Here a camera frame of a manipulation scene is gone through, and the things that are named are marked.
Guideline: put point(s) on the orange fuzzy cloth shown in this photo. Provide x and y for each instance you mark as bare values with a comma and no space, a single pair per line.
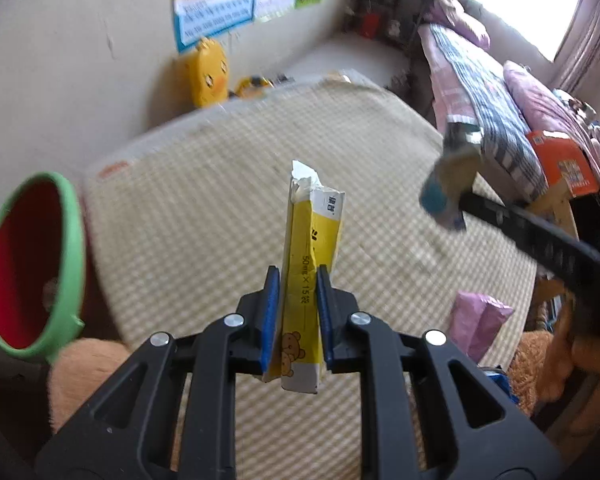
540,370
90,380

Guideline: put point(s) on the pink pillow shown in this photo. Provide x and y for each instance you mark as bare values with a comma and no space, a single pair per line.
462,17
545,105

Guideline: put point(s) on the red bucket with green rim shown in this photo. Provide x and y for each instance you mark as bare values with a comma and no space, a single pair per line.
20,270

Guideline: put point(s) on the small blue packet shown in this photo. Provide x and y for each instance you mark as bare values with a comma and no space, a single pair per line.
502,385

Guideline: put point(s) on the pink plastic packet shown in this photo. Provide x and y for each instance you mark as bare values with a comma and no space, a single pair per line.
480,325

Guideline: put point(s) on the small red box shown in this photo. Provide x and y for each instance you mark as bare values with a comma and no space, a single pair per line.
371,24

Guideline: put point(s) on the dark storage shelf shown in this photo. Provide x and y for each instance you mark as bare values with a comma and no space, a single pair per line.
385,5

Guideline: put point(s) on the patterned curtain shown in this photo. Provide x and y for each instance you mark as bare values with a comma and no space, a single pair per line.
590,45

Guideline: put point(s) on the blue and grey carton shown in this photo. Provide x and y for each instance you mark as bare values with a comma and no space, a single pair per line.
450,180

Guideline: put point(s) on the bright window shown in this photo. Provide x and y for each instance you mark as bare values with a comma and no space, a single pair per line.
520,0

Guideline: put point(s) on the yellow duck toy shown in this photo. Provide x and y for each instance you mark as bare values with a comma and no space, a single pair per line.
207,72

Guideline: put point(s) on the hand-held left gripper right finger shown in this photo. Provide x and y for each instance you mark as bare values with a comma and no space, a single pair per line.
324,310

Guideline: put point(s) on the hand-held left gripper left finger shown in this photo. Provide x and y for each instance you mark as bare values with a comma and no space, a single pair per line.
271,310

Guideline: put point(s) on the yellow and white carton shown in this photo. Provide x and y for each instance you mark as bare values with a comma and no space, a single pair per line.
302,270

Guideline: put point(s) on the orange printed box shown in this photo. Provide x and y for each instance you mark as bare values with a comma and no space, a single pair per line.
565,160

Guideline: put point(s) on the wooden stool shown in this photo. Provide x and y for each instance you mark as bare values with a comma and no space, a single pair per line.
555,210

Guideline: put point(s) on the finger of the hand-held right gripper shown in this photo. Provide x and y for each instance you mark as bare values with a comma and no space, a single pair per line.
530,232

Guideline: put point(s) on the checked woven mat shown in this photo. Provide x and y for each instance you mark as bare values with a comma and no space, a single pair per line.
205,230

